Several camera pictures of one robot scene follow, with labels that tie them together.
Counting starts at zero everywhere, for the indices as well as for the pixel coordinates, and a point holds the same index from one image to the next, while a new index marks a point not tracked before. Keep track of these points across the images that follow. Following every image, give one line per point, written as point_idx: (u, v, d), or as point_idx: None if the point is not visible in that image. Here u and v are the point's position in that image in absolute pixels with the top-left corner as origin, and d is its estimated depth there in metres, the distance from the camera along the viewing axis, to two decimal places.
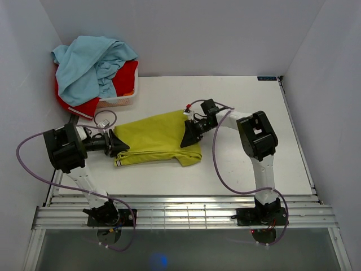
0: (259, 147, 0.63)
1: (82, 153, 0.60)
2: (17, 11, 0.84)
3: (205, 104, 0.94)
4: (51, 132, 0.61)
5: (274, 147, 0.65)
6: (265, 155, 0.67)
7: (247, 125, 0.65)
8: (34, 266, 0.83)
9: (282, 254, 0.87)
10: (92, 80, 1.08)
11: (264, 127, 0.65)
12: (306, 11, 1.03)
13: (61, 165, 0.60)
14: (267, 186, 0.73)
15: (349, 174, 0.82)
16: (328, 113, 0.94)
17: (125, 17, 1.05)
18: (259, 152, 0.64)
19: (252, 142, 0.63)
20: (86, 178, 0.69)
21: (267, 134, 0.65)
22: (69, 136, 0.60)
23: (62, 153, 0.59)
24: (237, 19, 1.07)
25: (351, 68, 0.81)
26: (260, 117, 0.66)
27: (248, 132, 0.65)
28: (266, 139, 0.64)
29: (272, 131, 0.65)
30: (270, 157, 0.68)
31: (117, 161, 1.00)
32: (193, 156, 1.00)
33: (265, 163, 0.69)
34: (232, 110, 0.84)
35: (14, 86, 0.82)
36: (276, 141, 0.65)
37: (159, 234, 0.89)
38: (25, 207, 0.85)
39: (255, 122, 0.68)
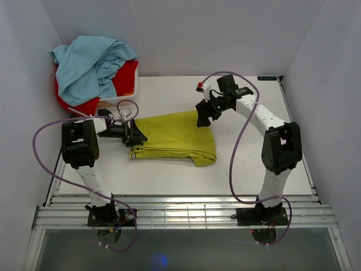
0: (281, 161, 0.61)
1: (93, 154, 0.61)
2: (17, 12, 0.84)
3: (224, 80, 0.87)
4: (68, 125, 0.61)
5: (295, 163, 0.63)
6: (285, 169, 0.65)
7: (277, 138, 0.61)
8: (34, 266, 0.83)
9: (282, 254, 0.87)
10: (92, 80, 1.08)
11: (294, 143, 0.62)
12: (306, 12, 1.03)
13: (70, 161, 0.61)
14: (276, 194, 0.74)
15: (350, 174, 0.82)
16: (328, 113, 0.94)
17: (125, 17, 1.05)
18: (279, 167, 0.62)
19: (277, 157, 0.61)
20: (92, 178, 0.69)
21: (294, 149, 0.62)
22: (85, 134, 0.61)
23: (75, 151, 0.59)
24: (237, 20, 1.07)
25: (351, 68, 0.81)
26: (292, 129, 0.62)
27: (274, 145, 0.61)
28: (290, 154, 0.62)
29: (299, 149, 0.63)
30: (287, 171, 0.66)
31: (132, 153, 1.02)
32: (207, 156, 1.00)
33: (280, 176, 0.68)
34: (258, 104, 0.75)
35: (14, 86, 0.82)
36: (299, 158, 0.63)
37: (159, 234, 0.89)
38: (25, 207, 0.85)
39: (284, 132, 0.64)
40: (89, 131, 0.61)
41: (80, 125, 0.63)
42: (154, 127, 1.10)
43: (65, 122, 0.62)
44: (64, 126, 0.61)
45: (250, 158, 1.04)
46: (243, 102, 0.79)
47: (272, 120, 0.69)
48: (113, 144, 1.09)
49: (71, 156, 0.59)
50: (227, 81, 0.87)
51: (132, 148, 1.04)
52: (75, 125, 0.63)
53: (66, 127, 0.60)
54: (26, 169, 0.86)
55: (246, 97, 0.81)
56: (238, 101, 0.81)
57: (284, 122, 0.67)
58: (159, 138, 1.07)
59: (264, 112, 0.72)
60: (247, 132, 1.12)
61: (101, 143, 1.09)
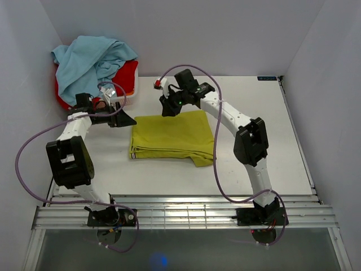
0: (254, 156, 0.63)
1: (88, 173, 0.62)
2: (17, 12, 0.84)
3: (183, 77, 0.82)
4: (55, 146, 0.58)
5: (265, 150, 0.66)
6: (259, 160, 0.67)
7: (248, 136, 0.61)
8: (34, 266, 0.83)
9: (282, 254, 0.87)
10: (92, 80, 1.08)
11: (262, 136, 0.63)
12: (306, 12, 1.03)
13: (65, 181, 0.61)
14: (265, 189, 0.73)
15: (350, 174, 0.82)
16: (328, 113, 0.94)
17: (125, 17, 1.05)
18: (252, 158, 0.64)
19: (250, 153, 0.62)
20: (91, 192, 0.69)
21: (262, 141, 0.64)
22: (76, 156, 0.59)
23: None
24: (237, 19, 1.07)
25: (351, 68, 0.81)
26: (259, 125, 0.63)
27: (246, 145, 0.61)
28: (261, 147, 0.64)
29: (265, 140, 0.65)
30: (263, 160, 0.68)
31: (131, 153, 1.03)
32: (207, 157, 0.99)
33: (260, 167, 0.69)
34: (223, 101, 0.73)
35: (14, 86, 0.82)
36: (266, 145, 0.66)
37: (159, 234, 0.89)
38: (25, 207, 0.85)
39: (250, 128, 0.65)
40: (79, 153, 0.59)
41: (67, 142, 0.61)
42: (153, 127, 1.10)
43: (51, 143, 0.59)
44: (51, 150, 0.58)
45: None
46: (207, 101, 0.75)
47: (239, 117, 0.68)
48: (113, 144, 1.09)
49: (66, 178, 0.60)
50: (185, 77, 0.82)
51: (131, 148, 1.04)
52: (61, 143, 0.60)
53: (54, 151, 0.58)
54: (26, 170, 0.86)
55: (208, 95, 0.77)
56: (203, 100, 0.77)
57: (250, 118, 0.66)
58: (159, 137, 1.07)
59: (230, 110, 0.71)
60: None
61: (101, 143, 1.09)
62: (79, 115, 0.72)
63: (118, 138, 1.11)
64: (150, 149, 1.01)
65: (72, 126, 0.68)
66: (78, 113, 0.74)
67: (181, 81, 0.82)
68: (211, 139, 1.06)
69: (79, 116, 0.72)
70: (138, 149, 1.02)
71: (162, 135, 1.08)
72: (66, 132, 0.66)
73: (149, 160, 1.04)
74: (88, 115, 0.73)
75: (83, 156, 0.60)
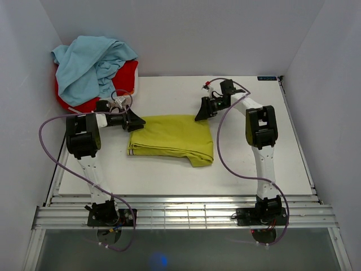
0: (259, 135, 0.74)
1: (95, 144, 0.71)
2: (17, 12, 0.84)
3: (224, 82, 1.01)
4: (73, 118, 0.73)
5: (273, 139, 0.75)
6: (265, 145, 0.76)
7: (255, 116, 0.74)
8: (34, 266, 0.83)
9: (282, 254, 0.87)
10: (92, 80, 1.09)
11: (269, 122, 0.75)
12: (306, 11, 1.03)
13: (75, 151, 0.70)
14: (266, 177, 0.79)
15: (349, 174, 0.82)
16: (328, 113, 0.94)
17: (124, 17, 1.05)
18: (258, 141, 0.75)
19: (254, 131, 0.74)
20: (94, 170, 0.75)
21: (270, 127, 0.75)
22: (88, 127, 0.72)
23: (79, 141, 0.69)
24: (237, 19, 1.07)
25: (351, 68, 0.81)
26: (268, 112, 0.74)
27: (252, 122, 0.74)
28: (268, 132, 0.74)
29: (274, 127, 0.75)
30: (270, 148, 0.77)
31: (130, 149, 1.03)
32: (204, 158, 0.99)
33: (264, 153, 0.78)
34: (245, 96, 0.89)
35: (13, 86, 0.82)
36: (275, 136, 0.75)
37: (159, 234, 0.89)
38: (25, 207, 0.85)
39: (263, 114, 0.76)
40: (92, 125, 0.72)
41: (83, 119, 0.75)
42: (153, 126, 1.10)
43: (70, 117, 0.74)
44: (69, 121, 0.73)
45: (250, 158, 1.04)
46: (235, 96, 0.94)
47: (254, 105, 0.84)
48: (113, 143, 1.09)
49: (76, 146, 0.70)
50: (227, 83, 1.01)
51: (130, 144, 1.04)
52: (78, 118, 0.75)
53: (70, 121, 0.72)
54: (26, 170, 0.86)
55: (237, 94, 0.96)
56: (232, 96, 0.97)
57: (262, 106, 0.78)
58: (158, 135, 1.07)
59: (250, 100, 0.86)
60: None
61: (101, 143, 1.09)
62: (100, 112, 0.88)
63: (118, 138, 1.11)
64: (148, 147, 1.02)
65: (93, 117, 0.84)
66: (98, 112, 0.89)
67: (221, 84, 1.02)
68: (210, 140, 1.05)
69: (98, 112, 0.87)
70: (136, 147, 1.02)
71: (161, 135, 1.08)
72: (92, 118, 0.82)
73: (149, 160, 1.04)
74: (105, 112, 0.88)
75: (93, 127, 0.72)
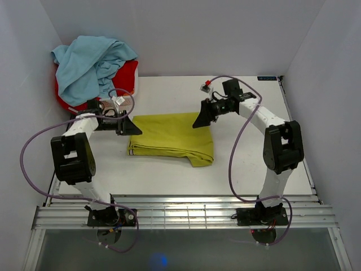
0: (282, 160, 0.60)
1: (89, 171, 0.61)
2: (17, 12, 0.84)
3: (229, 83, 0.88)
4: (58, 140, 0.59)
5: (296, 163, 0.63)
6: (286, 169, 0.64)
7: (278, 135, 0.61)
8: (34, 266, 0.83)
9: (282, 254, 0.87)
10: (92, 80, 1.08)
11: (294, 141, 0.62)
12: (305, 11, 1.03)
13: (66, 178, 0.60)
14: (275, 195, 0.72)
15: (350, 174, 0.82)
16: (328, 113, 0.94)
17: (125, 17, 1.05)
18: (280, 166, 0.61)
19: (277, 156, 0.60)
20: (91, 190, 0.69)
21: (295, 148, 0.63)
22: (78, 151, 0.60)
23: (71, 169, 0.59)
24: (237, 20, 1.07)
25: (351, 68, 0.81)
26: (293, 129, 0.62)
27: (274, 145, 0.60)
28: (293, 154, 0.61)
29: (300, 148, 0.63)
30: (289, 170, 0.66)
31: (130, 149, 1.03)
32: (204, 157, 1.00)
33: (280, 175, 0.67)
34: (259, 105, 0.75)
35: (14, 86, 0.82)
36: (300, 159, 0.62)
37: (159, 234, 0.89)
38: (25, 207, 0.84)
39: (284, 131, 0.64)
40: (83, 149, 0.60)
41: (71, 138, 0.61)
42: (153, 126, 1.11)
43: (55, 138, 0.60)
44: (54, 144, 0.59)
45: (250, 158, 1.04)
46: (245, 104, 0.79)
47: (273, 118, 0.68)
48: (113, 144, 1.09)
49: (67, 174, 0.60)
50: (233, 84, 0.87)
51: (129, 144, 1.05)
52: (65, 138, 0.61)
53: (57, 145, 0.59)
54: (26, 170, 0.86)
55: (249, 100, 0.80)
56: (242, 103, 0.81)
57: (284, 121, 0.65)
58: (158, 135, 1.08)
59: (267, 113, 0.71)
60: (248, 133, 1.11)
61: (100, 143, 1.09)
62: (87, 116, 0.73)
63: (118, 138, 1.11)
64: (148, 147, 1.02)
65: (78, 125, 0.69)
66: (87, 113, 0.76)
67: (226, 86, 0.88)
68: (208, 139, 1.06)
69: (87, 116, 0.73)
70: (135, 147, 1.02)
71: (161, 135, 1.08)
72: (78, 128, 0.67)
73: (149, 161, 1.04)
74: (95, 117, 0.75)
75: (86, 152, 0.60)
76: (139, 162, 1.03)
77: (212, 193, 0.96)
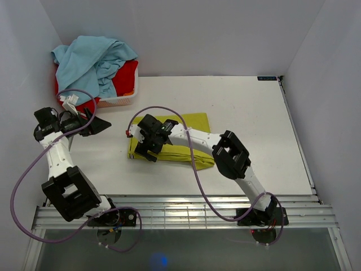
0: (238, 169, 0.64)
1: (97, 199, 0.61)
2: (17, 11, 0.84)
3: (145, 122, 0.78)
4: (52, 186, 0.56)
5: (248, 158, 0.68)
6: (245, 169, 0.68)
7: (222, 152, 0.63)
8: (34, 266, 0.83)
9: (282, 254, 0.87)
10: (92, 81, 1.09)
11: (236, 147, 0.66)
12: (306, 11, 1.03)
13: (76, 214, 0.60)
14: (261, 193, 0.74)
15: (350, 174, 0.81)
16: (328, 114, 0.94)
17: (125, 17, 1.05)
18: (241, 173, 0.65)
19: (233, 167, 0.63)
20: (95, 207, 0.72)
21: (241, 151, 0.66)
22: (79, 188, 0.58)
23: (79, 204, 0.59)
24: (237, 19, 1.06)
25: (351, 69, 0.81)
26: (231, 138, 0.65)
27: (227, 161, 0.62)
28: (242, 157, 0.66)
29: (243, 147, 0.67)
30: (249, 167, 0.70)
31: (130, 153, 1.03)
32: (206, 161, 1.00)
33: (249, 176, 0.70)
34: (188, 129, 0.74)
35: (14, 86, 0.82)
36: (247, 153, 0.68)
37: (159, 234, 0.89)
38: (25, 208, 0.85)
39: (223, 141, 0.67)
40: (83, 184, 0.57)
41: (64, 176, 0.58)
42: None
43: (45, 183, 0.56)
44: (49, 191, 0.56)
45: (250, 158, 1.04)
46: (175, 135, 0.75)
47: (210, 138, 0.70)
48: (113, 143, 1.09)
49: (78, 210, 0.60)
50: (148, 122, 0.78)
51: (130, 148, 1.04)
52: (57, 179, 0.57)
53: (53, 191, 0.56)
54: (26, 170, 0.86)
55: (174, 129, 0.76)
56: (170, 136, 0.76)
57: (220, 135, 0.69)
58: None
59: (197, 131, 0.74)
60: (247, 132, 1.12)
61: (100, 143, 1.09)
62: (57, 137, 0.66)
63: (118, 138, 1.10)
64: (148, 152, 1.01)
65: (57, 156, 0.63)
66: (53, 134, 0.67)
67: (145, 127, 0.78)
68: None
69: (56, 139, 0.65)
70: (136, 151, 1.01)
71: None
72: (55, 163, 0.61)
73: (148, 161, 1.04)
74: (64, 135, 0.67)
75: (86, 185, 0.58)
76: (139, 163, 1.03)
77: (211, 193, 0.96)
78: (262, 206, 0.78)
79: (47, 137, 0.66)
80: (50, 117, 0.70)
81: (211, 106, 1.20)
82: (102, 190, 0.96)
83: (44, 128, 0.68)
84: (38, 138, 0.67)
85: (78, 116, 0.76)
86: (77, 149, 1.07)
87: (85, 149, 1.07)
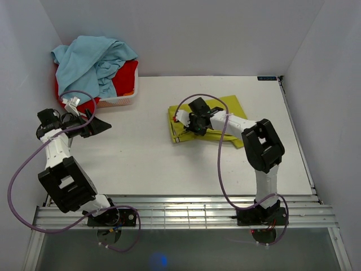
0: (266, 159, 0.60)
1: (93, 191, 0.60)
2: (17, 12, 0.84)
3: (195, 104, 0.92)
4: (48, 175, 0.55)
5: (280, 157, 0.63)
6: (272, 166, 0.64)
7: (255, 138, 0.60)
8: (34, 266, 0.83)
9: (282, 254, 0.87)
10: (92, 80, 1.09)
11: (271, 138, 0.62)
12: (306, 11, 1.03)
13: (71, 205, 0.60)
14: (271, 193, 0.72)
15: (350, 174, 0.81)
16: (328, 113, 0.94)
17: (124, 17, 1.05)
18: (267, 165, 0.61)
19: (260, 155, 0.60)
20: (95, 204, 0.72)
21: (274, 144, 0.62)
22: (74, 179, 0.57)
23: (74, 195, 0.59)
24: (237, 19, 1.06)
25: (351, 69, 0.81)
26: (266, 127, 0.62)
27: (255, 145, 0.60)
28: (274, 150, 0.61)
29: (278, 140, 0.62)
30: (275, 166, 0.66)
31: (176, 137, 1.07)
32: None
33: (271, 173, 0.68)
34: (228, 114, 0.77)
35: (14, 86, 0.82)
36: (282, 152, 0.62)
37: (158, 234, 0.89)
38: (25, 207, 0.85)
39: (259, 131, 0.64)
40: (78, 174, 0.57)
41: (60, 166, 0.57)
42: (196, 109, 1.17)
43: (41, 173, 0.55)
44: (44, 180, 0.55)
45: None
46: (216, 117, 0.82)
47: (244, 123, 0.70)
48: (114, 143, 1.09)
49: (72, 201, 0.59)
50: (197, 104, 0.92)
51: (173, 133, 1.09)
52: (52, 169, 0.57)
53: (48, 181, 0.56)
54: (26, 170, 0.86)
55: (216, 114, 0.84)
56: (212, 118, 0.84)
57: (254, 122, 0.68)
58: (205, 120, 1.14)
59: (237, 119, 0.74)
60: None
61: (100, 143, 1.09)
62: (56, 134, 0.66)
63: (118, 138, 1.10)
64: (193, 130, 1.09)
65: (54, 149, 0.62)
66: (52, 131, 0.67)
67: (195, 109, 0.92)
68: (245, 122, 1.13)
69: (56, 135, 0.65)
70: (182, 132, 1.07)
71: None
72: (52, 156, 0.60)
73: (149, 161, 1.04)
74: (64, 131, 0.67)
75: (81, 175, 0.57)
76: (139, 163, 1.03)
77: (211, 193, 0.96)
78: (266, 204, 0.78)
79: (47, 134, 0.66)
80: (51, 117, 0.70)
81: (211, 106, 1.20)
82: (102, 190, 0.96)
83: (45, 127, 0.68)
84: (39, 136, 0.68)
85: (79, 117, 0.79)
86: (77, 150, 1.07)
87: (85, 149, 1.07)
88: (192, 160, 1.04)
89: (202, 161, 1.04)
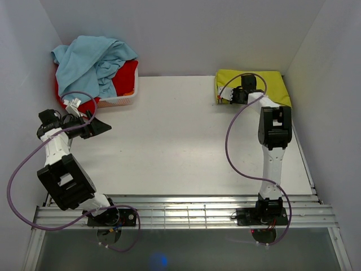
0: (270, 137, 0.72)
1: (92, 188, 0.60)
2: (17, 11, 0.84)
3: (246, 79, 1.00)
4: (47, 172, 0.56)
5: (286, 142, 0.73)
6: (277, 147, 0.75)
7: (269, 116, 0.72)
8: (34, 266, 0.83)
9: (282, 254, 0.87)
10: (92, 80, 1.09)
11: (284, 122, 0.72)
12: (306, 11, 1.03)
13: (70, 202, 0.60)
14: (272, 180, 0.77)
15: (350, 174, 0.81)
16: (328, 113, 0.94)
17: (124, 17, 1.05)
18: (269, 141, 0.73)
19: (267, 131, 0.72)
20: (95, 204, 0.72)
21: (284, 129, 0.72)
22: (74, 176, 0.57)
23: (73, 192, 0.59)
24: (236, 19, 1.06)
25: (351, 69, 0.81)
26: (284, 113, 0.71)
27: (267, 122, 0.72)
28: (281, 134, 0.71)
29: (289, 127, 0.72)
30: (281, 149, 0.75)
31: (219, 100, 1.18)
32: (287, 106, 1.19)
33: (274, 154, 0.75)
34: (263, 95, 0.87)
35: (13, 86, 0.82)
36: (289, 139, 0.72)
37: (159, 234, 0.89)
38: (25, 207, 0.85)
39: (278, 114, 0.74)
40: (77, 172, 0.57)
41: (59, 164, 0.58)
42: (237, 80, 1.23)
43: (41, 169, 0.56)
44: (43, 177, 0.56)
45: (250, 158, 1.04)
46: (252, 95, 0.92)
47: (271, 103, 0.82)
48: (114, 143, 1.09)
49: (71, 199, 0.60)
50: (247, 79, 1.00)
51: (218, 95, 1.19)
52: (52, 165, 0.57)
53: (48, 177, 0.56)
54: (26, 170, 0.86)
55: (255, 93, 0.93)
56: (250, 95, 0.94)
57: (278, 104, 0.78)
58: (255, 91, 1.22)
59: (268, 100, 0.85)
60: (248, 132, 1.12)
61: (101, 143, 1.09)
62: (56, 132, 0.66)
63: (118, 137, 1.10)
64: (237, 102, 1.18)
65: (54, 147, 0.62)
66: (53, 131, 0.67)
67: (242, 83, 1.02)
68: (282, 99, 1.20)
69: (55, 134, 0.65)
70: None
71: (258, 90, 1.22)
72: (52, 153, 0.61)
73: (149, 161, 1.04)
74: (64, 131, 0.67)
75: (80, 173, 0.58)
76: (139, 162, 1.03)
77: (211, 193, 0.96)
78: (264, 193, 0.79)
79: (48, 132, 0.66)
80: (52, 117, 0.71)
81: (211, 106, 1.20)
82: (101, 191, 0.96)
83: (45, 126, 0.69)
84: (39, 135, 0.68)
85: (79, 118, 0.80)
86: (77, 150, 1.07)
87: (86, 149, 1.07)
88: (193, 159, 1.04)
89: (202, 161, 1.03)
